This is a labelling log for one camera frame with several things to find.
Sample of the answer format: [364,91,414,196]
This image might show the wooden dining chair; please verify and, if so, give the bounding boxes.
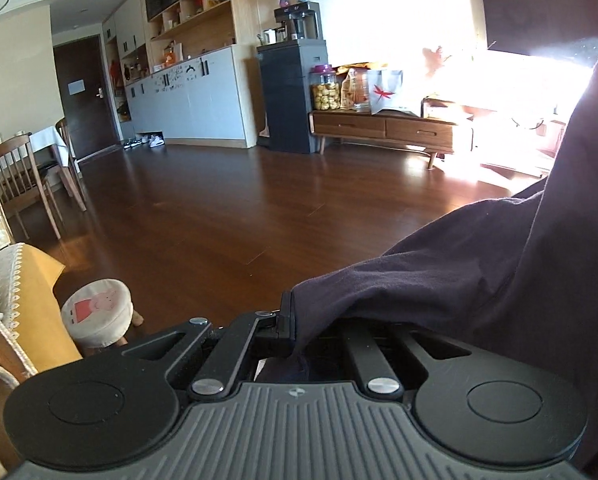
[0,132,64,241]
[55,117,80,161]

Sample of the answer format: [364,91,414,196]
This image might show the white shoes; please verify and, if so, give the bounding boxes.
[123,132,167,150]

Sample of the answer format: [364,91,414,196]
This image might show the low dark wooden cabinet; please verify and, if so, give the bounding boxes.
[309,107,457,170]

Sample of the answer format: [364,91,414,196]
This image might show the black coffee machine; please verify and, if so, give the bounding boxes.
[274,1,322,43]

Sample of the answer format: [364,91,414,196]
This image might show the round stool pig print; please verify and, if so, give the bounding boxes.
[60,278,142,356]

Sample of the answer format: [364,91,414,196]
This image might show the dark navy pants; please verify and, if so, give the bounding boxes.
[254,7,598,471]

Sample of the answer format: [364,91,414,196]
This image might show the white gift bag red print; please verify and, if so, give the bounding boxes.
[368,69,405,113]

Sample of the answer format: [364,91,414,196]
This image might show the dining table white cloth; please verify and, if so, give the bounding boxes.
[28,125,87,211]

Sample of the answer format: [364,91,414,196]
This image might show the dark water dispenser cabinet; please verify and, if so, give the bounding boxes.
[257,42,328,154]

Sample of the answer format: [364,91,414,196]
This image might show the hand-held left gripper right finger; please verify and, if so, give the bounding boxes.
[339,322,474,403]

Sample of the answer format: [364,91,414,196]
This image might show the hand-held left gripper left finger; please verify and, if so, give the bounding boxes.
[122,291,300,403]

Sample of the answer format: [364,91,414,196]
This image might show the snack jar purple lid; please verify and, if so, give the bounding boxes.
[311,64,341,112]

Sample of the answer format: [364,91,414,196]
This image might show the wall storage cabinet unit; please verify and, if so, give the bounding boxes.
[102,0,260,150]

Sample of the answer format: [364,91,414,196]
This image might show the black television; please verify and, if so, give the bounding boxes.
[476,0,598,68]

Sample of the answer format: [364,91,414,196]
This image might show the dark wooden door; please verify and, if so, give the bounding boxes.
[53,34,121,161]

